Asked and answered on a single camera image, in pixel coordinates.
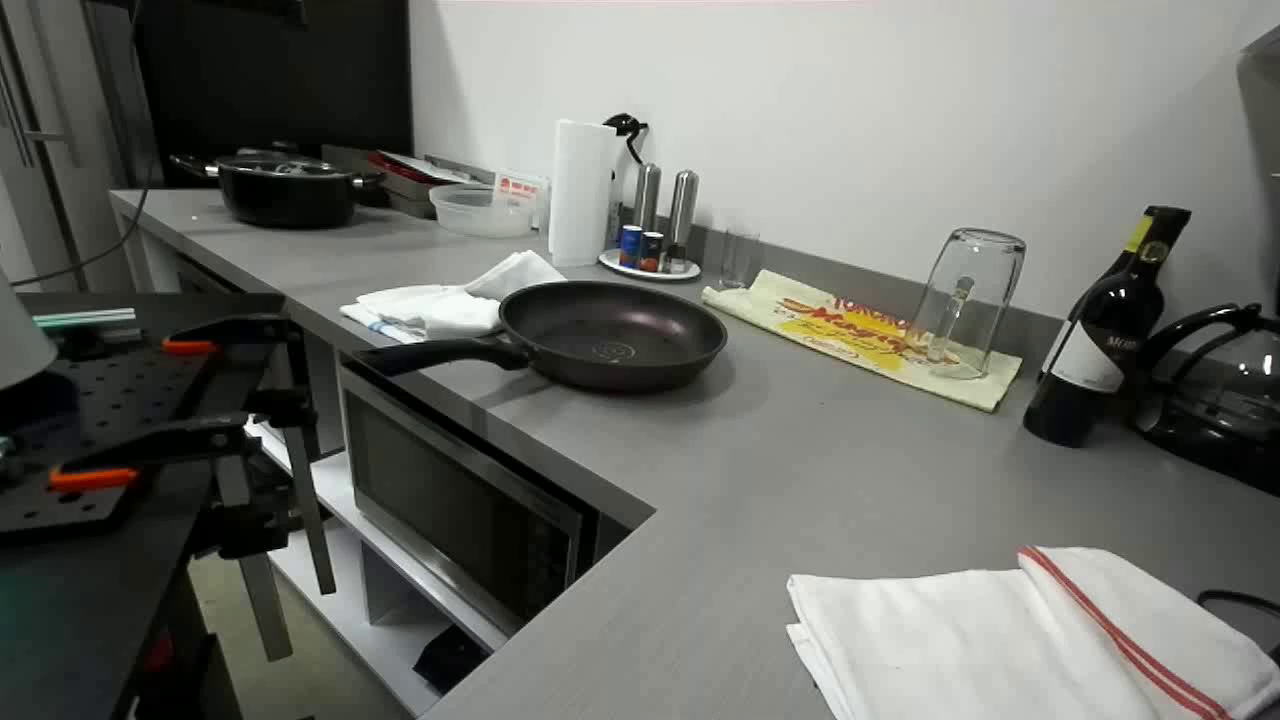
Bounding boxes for white blue folded tea towel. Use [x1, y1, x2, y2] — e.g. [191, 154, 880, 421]
[334, 275, 509, 349]

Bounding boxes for stack of books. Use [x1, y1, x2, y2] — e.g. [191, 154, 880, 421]
[357, 148, 499, 223]

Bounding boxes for small clear tumbler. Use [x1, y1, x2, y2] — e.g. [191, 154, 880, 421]
[716, 232, 768, 292]

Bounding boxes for black wall plug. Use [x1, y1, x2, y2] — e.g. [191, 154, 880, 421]
[603, 111, 651, 174]

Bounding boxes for yellow capped wine bottle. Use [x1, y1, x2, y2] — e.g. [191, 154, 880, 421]
[1018, 199, 1196, 451]

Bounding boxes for grey door with handle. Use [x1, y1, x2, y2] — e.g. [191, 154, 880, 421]
[0, 0, 138, 295]

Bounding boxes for small white plate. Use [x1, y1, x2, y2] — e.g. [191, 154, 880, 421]
[591, 245, 708, 287]

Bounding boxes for clear plastic container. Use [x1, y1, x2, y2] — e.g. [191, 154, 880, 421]
[429, 174, 550, 241]

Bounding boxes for clear upturned drinking glass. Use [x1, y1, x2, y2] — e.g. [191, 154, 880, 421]
[913, 223, 1032, 383]

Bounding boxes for white shelf under counter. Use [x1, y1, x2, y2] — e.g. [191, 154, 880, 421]
[265, 451, 511, 715]

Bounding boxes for steel salt grinder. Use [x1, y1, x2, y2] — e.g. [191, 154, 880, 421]
[665, 164, 704, 256]
[629, 158, 665, 232]

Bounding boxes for white paper towel roll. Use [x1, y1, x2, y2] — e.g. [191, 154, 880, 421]
[545, 118, 619, 273]

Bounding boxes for orange handled black clamp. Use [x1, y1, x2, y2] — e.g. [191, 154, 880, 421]
[0, 414, 254, 504]
[74, 314, 293, 373]

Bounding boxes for yellow printed tea towel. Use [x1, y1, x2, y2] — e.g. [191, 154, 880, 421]
[700, 264, 1026, 415]

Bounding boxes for black kettle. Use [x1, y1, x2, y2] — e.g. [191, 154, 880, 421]
[1122, 301, 1280, 501]

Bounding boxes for black nonstick frying pan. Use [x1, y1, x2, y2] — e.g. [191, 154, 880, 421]
[357, 275, 733, 398]

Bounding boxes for dark monitor screen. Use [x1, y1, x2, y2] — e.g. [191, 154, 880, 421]
[131, 0, 416, 178]

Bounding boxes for black perforated mounting board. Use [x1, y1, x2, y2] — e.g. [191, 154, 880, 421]
[0, 292, 293, 541]

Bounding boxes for steel microwave oven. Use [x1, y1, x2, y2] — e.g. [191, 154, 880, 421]
[334, 363, 630, 640]

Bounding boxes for black cooking pot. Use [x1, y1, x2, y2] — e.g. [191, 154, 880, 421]
[168, 143, 365, 232]

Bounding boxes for white red striped towel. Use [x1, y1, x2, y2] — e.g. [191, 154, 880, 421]
[778, 541, 1280, 720]

